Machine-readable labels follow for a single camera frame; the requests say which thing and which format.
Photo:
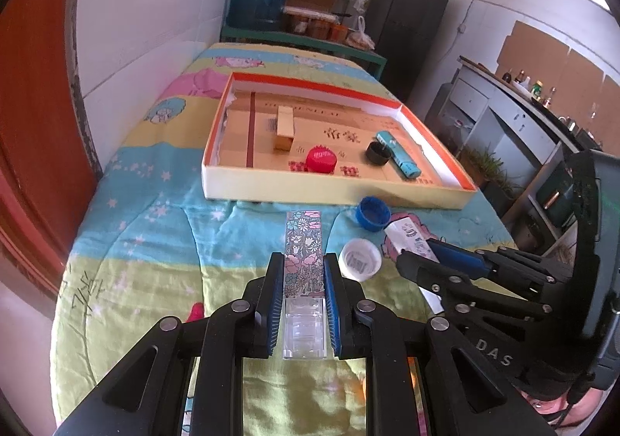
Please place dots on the gold rectangular box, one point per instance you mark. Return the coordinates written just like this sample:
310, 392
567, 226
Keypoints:
284, 128

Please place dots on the red bottle cap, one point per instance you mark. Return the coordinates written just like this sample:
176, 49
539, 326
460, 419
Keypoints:
320, 160

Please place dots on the metal cup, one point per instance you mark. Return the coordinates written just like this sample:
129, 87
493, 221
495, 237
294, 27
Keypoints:
566, 122

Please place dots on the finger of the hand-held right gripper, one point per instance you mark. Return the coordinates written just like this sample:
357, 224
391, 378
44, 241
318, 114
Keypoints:
436, 281
455, 256

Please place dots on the green yellow bottle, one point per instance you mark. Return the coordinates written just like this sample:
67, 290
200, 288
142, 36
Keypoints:
536, 90

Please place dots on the grey kitchen counter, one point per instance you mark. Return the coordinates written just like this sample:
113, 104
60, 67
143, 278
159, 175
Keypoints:
503, 116

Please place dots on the dark refrigerator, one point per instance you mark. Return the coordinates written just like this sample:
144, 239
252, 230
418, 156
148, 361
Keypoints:
409, 24

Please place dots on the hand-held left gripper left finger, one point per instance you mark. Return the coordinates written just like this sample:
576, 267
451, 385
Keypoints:
273, 300

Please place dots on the red wooden door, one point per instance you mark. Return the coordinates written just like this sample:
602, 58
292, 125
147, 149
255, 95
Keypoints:
34, 101

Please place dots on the blue bottle cap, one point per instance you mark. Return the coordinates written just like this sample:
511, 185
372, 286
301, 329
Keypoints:
374, 214

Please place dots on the potted green plant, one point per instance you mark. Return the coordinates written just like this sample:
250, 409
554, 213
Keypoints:
477, 162

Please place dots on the cardboard wall panel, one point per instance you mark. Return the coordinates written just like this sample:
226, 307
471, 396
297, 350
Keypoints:
533, 48

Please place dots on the white bottle cap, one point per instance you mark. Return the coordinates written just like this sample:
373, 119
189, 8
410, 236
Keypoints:
359, 260

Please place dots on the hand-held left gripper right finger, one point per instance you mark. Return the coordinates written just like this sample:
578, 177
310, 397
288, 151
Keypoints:
334, 305

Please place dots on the teal small box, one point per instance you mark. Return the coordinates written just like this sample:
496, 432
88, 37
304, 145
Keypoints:
397, 152

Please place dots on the plastic bag of bread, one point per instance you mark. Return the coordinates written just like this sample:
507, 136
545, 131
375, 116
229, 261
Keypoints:
361, 37

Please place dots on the clear food container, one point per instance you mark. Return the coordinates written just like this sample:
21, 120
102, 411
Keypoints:
310, 11

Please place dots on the shallow orange-rimmed cardboard box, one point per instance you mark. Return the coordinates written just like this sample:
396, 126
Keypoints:
252, 126

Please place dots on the floral clear plastic box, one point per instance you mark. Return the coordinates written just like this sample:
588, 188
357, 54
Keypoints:
302, 266

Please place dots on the teal air fryer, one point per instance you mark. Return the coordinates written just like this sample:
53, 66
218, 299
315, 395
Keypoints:
554, 194

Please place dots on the red label bottle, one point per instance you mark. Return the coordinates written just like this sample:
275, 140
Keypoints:
550, 98

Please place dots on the black bottle cap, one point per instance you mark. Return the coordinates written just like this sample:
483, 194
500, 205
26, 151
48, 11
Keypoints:
377, 152

